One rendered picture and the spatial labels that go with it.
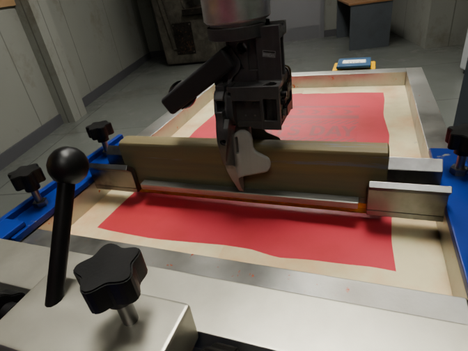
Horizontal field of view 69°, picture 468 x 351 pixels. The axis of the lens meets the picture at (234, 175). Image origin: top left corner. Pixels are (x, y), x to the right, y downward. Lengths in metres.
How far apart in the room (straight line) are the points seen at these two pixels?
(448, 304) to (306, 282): 0.12
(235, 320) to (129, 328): 0.08
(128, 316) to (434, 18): 5.70
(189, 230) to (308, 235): 0.17
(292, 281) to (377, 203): 0.16
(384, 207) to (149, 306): 0.31
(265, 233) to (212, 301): 0.20
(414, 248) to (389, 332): 0.20
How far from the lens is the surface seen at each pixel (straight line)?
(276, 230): 0.46
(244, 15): 0.38
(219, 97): 0.41
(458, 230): 0.42
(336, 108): 0.85
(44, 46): 4.35
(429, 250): 0.46
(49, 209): 0.56
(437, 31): 5.86
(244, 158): 0.44
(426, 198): 0.45
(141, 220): 0.54
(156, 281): 0.31
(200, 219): 0.50
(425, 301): 0.36
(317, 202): 0.45
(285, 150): 0.44
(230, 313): 0.27
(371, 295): 0.35
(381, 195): 0.44
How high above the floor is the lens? 1.25
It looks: 30 degrees down
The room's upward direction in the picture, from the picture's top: 9 degrees counter-clockwise
